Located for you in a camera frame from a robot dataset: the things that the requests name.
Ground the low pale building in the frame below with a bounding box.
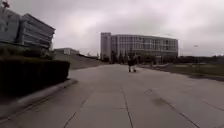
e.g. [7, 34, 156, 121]
[53, 47, 81, 56]

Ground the grey building with balconies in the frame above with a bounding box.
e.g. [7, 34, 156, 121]
[0, 8, 56, 52]

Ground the grey concrete kerb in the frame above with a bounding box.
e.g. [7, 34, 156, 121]
[0, 78, 78, 123]

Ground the dark trimmed hedge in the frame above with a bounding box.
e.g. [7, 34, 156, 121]
[0, 54, 71, 98]

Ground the grey concrete slab road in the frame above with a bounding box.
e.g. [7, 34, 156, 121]
[0, 63, 224, 128]

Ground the large pale multi-storey building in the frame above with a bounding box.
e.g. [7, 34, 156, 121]
[100, 31, 179, 63]

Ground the grass strip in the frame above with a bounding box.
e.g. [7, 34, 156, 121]
[143, 63, 224, 82]

